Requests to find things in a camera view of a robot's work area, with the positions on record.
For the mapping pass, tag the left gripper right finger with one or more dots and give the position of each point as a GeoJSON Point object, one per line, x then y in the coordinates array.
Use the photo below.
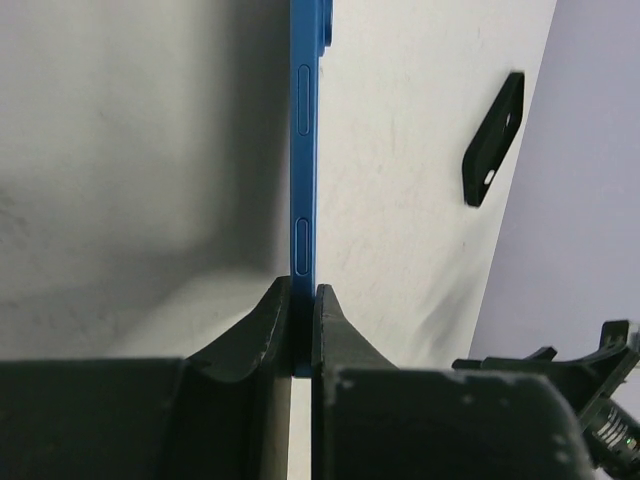
{"type": "Point", "coordinates": [373, 420]}

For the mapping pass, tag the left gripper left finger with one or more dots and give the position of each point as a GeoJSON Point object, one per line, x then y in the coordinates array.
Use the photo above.
{"type": "Point", "coordinates": [221, 413]}

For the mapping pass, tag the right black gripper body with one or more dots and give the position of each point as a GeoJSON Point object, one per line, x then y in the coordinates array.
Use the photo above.
{"type": "Point", "coordinates": [580, 381]}

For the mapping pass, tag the black phone case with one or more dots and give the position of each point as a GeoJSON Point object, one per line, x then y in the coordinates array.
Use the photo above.
{"type": "Point", "coordinates": [493, 139]}

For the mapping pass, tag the blue phone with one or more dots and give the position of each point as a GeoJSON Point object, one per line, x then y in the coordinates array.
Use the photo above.
{"type": "Point", "coordinates": [311, 26]}

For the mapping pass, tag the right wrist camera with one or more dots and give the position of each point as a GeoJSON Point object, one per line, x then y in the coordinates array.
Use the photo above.
{"type": "Point", "coordinates": [612, 437]}

